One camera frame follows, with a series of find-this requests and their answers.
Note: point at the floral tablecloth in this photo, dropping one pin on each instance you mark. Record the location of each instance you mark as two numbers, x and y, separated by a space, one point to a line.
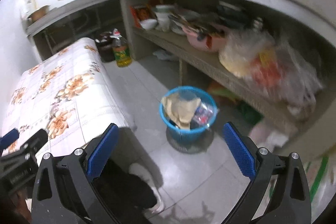
71 96

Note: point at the blue plastic trash basket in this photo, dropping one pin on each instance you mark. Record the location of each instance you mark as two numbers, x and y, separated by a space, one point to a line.
198 138

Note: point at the dark clay jar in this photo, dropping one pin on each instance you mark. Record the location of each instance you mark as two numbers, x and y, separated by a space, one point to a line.
104 45

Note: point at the cooking oil bottle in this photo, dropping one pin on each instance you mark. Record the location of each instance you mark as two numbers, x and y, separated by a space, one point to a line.
120 49

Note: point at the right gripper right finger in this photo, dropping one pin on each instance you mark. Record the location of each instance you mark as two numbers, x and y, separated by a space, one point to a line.
290 201

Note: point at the concrete kitchen counter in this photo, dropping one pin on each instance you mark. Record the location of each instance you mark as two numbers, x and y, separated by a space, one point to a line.
308 24

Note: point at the clear plastic bag red print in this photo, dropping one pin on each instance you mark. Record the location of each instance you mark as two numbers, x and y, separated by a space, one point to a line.
204 114

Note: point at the person's shoe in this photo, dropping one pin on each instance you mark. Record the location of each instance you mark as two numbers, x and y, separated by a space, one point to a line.
153 195

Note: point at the plastic bags on shelf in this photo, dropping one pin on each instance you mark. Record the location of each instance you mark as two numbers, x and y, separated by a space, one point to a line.
273 69

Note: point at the pink plastic basin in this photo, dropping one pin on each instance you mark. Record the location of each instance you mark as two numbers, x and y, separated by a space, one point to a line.
212 42

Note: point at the brown paper bag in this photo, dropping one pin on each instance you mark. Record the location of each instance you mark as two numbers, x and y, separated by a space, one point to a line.
180 107

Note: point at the stacked bowls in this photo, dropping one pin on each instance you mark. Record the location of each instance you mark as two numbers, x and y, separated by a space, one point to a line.
162 13

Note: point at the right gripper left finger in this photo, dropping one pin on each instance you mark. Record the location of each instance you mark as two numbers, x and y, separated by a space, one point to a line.
63 190

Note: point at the white bowl on shelf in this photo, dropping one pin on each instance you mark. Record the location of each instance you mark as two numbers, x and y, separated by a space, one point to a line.
149 24

